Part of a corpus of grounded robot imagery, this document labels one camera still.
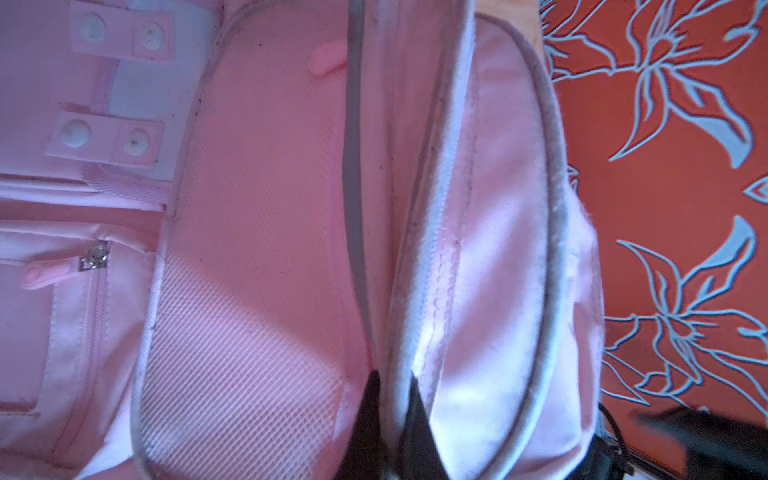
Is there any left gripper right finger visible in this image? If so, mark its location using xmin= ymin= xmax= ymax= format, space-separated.
xmin=398 ymin=377 xmax=449 ymax=480

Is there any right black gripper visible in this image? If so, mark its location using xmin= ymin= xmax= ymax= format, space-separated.
xmin=633 ymin=407 xmax=767 ymax=479

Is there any pink student backpack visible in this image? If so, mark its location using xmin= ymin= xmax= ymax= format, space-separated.
xmin=1 ymin=1 xmax=604 ymax=479

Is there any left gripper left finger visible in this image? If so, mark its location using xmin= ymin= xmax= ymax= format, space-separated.
xmin=335 ymin=371 xmax=382 ymax=480

